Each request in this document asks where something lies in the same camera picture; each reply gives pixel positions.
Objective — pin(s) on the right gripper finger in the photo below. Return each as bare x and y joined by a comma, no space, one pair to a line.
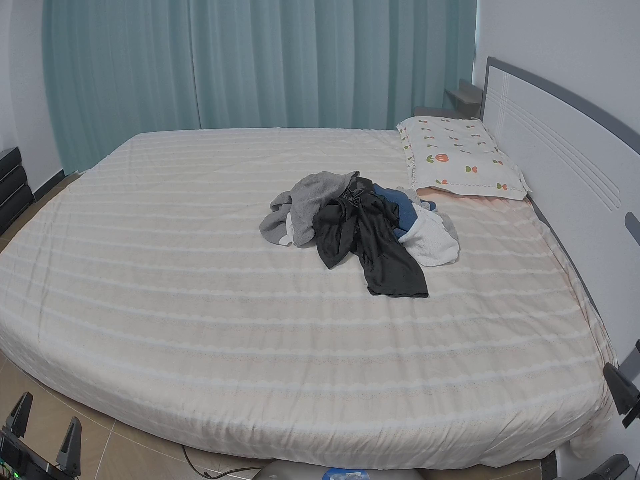
625,393

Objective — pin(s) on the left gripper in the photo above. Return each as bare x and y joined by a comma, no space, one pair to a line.
35,460

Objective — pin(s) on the black T-shirt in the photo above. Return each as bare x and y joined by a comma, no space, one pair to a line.
380,258

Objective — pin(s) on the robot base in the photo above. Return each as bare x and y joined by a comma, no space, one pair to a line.
320,472

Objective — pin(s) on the bed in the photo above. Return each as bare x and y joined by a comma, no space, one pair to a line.
200,268

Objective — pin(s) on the pile of clothes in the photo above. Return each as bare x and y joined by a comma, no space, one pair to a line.
310,203

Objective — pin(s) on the black chest of drawers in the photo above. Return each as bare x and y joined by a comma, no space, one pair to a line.
12,188

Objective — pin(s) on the white printed pillow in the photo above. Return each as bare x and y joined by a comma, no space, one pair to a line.
450,153

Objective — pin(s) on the grey bedside table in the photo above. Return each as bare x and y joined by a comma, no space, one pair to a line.
462,99

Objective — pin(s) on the blue-green curtain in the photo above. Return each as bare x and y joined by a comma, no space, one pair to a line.
325,43
125,68

